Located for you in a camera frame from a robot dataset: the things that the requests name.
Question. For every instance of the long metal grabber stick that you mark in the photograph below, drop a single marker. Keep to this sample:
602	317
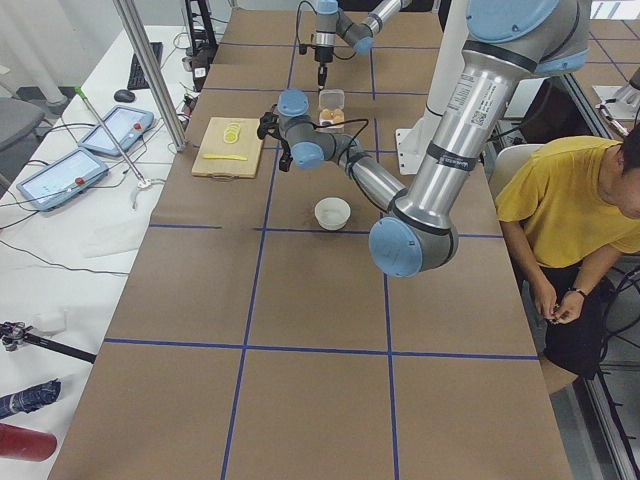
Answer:
143	183

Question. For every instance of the black tripod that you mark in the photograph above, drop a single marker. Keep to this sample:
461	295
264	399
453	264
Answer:
16	334

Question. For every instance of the brown egg front in box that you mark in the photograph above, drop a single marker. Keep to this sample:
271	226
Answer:
338	116

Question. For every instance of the white ceramic bowl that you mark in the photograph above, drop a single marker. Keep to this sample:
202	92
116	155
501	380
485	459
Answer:
332	213

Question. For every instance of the far blue teach pendant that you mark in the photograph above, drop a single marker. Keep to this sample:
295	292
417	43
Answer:
127	124

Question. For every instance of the red bottle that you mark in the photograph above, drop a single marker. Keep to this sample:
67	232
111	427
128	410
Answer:
25	444

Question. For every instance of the blue teach pendant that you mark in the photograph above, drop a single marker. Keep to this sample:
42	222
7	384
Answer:
61	181
127	124

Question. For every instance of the aluminium frame post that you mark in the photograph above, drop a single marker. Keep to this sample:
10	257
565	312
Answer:
138	37

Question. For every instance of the clear plastic egg box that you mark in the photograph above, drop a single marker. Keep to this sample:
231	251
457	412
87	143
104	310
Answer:
331	99

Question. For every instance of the folded blue umbrella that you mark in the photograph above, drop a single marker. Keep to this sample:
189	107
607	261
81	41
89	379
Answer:
30	399

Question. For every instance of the bamboo cutting board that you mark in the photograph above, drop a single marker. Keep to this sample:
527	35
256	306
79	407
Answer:
248	145

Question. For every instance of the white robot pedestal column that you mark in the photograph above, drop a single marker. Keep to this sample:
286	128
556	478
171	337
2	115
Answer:
449	70

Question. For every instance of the yellow plastic knife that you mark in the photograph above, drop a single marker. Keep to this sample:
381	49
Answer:
224	157

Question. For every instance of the black computer mouse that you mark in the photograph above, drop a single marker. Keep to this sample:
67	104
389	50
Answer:
124	96

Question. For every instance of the near blue teach pendant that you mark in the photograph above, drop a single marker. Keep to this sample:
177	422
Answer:
61	181

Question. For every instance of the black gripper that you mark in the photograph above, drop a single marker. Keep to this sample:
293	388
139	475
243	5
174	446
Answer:
322	56
285	152

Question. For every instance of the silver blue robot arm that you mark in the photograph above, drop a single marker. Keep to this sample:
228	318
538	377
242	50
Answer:
332	23
507	41

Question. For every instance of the person in yellow shirt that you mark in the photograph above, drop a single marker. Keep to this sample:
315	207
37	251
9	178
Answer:
567	216

